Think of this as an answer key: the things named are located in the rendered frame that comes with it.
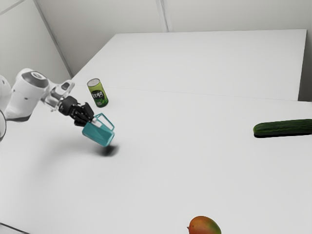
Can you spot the teal faceted mug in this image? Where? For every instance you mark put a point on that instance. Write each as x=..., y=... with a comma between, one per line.
x=100, y=132

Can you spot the dark green cucumber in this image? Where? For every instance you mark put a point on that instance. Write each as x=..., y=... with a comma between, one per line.
x=282, y=126

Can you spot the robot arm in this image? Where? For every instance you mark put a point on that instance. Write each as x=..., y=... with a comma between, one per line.
x=26, y=95

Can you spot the green drink can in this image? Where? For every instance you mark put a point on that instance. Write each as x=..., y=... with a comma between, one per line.
x=97, y=92

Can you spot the red green mango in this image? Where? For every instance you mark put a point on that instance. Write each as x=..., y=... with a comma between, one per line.
x=204, y=225

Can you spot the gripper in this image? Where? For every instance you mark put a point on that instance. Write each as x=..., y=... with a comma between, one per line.
x=68, y=105

